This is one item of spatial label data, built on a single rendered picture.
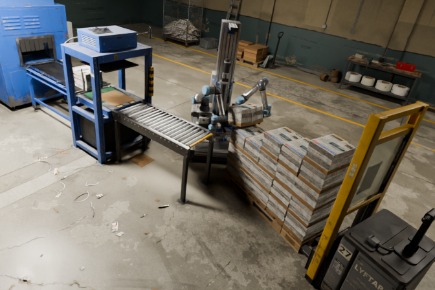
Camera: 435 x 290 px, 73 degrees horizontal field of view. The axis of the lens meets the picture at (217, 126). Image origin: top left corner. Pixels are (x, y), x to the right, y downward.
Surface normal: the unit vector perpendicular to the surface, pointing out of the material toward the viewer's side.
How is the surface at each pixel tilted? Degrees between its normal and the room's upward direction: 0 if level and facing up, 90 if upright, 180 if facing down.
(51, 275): 0
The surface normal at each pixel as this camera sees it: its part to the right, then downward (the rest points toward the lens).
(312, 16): -0.57, 0.33
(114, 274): 0.12, -0.88
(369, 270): -0.83, 0.17
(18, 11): 0.81, 0.36
